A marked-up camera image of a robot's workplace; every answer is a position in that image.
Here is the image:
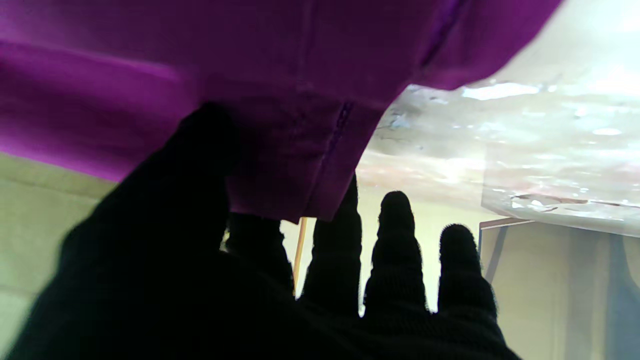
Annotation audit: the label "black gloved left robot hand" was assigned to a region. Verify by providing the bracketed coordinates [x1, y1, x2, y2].
[5, 102, 521, 360]

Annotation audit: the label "purple shorts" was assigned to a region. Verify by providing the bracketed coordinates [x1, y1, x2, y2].
[0, 0, 563, 223]

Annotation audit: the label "kraft paper bag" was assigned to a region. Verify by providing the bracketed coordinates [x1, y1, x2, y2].
[0, 152, 118, 346]

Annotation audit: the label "tripod floor lamp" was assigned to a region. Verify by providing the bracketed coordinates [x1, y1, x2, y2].
[292, 216, 308, 291]

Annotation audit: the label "flat screen television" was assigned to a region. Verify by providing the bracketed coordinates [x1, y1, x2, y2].
[477, 217, 640, 360]

